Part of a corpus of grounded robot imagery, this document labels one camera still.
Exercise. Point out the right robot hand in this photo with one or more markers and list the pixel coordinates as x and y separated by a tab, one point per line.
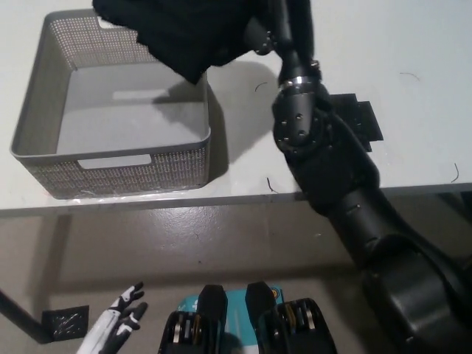
291	44

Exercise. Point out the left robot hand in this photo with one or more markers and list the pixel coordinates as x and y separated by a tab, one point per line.
110	328

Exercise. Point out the black t-shirt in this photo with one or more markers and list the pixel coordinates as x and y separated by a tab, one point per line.
184	33

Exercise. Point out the black floor tape patch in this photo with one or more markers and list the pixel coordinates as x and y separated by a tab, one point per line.
66	322

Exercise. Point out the black left robot body block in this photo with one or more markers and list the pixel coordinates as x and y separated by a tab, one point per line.
191	332

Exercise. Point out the black robot body block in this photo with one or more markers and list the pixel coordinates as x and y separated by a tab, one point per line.
191	332
295	332

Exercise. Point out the black metal table leg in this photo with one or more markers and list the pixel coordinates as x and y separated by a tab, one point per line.
20	317

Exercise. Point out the black table tape patch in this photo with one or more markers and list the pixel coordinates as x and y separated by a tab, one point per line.
363	118

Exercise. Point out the clear tape strip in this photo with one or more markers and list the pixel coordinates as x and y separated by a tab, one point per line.
147	194

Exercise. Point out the black right robot body block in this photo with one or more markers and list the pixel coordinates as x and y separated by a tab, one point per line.
295	332

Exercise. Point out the grey perforated plastic basket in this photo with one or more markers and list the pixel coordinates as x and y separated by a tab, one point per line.
40	121

